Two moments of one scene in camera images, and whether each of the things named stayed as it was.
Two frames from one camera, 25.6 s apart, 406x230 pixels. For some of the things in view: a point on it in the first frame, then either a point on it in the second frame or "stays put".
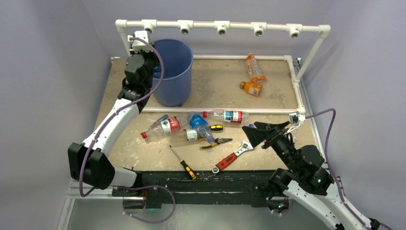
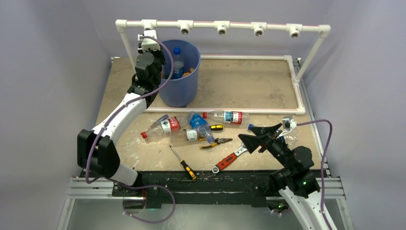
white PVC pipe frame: (222, 28) stays put
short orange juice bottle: (253, 88) -> (191, 70)
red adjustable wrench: (228, 160) stays put
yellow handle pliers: (217, 141) stays put
